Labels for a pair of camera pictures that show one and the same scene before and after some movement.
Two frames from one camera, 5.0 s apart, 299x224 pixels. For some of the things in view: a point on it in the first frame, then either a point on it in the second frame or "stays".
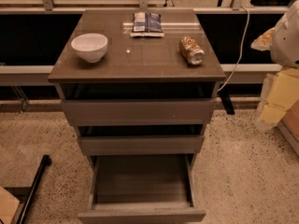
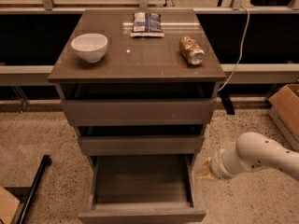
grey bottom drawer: (143, 189) stays
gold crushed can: (191, 51) stays
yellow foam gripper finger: (263, 43) to (205, 170)
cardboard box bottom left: (8, 206) stays
